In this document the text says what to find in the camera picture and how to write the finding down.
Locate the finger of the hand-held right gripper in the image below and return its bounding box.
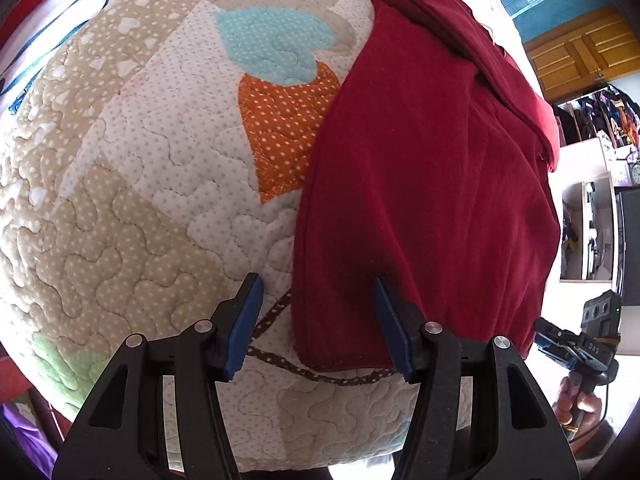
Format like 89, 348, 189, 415
536, 340, 582, 368
534, 316, 583, 347

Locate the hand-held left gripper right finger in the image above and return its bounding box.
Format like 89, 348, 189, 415
371, 275, 581, 480

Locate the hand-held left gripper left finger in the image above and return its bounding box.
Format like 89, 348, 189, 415
51, 272, 265, 480

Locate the maroon garment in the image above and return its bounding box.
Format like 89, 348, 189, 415
291, 0, 561, 373

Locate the person's right forearm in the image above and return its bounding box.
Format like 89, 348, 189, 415
570, 417, 618, 461

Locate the person's right hand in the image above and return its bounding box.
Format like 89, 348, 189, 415
552, 375, 608, 443

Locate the black monitor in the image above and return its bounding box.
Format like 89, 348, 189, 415
614, 187, 640, 306

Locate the white shelf unit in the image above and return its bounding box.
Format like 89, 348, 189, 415
550, 137, 623, 283

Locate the patchwork heart quilt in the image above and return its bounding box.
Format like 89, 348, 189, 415
0, 0, 476, 473

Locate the pile of colourful clutter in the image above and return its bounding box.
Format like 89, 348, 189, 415
570, 85, 640, 148

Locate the purple cloth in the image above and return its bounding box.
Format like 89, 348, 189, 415
0, 400, 58, 480

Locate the wooden panelled door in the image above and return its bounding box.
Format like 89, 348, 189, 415
522, 7, 640, 103

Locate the white plush blanket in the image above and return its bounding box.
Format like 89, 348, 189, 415
0, 0, 121, 121

